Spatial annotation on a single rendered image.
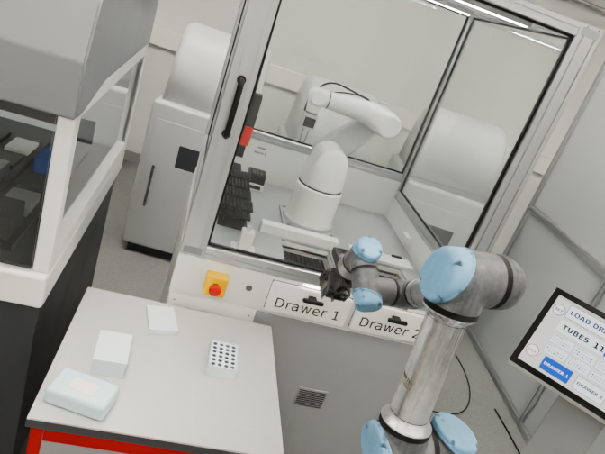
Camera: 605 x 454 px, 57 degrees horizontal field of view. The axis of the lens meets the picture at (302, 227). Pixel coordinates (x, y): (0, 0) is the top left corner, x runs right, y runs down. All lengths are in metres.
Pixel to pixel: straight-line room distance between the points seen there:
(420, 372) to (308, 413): 1.10
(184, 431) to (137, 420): 0.12
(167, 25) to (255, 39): 3.31
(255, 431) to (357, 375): 0.71
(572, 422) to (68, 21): 1.91
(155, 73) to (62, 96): 3.55
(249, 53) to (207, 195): 0.45
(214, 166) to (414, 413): 0.93
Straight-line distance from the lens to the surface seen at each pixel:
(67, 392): 1.48
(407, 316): 2.04
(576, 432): 2.18
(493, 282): 1.16
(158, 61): 4.97
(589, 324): 2.09
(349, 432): 2.36
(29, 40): 1.47
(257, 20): 1.64
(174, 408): 1.55
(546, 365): 2.03
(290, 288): 1.89
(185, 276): 1.89
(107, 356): 1.58
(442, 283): 1.12
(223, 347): 1.74
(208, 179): 1.74
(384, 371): 2.19
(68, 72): 1.45
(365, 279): 1.47
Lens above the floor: 1.81
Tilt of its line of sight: 22 degrees down
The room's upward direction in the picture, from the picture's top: 20 degrees clockwise
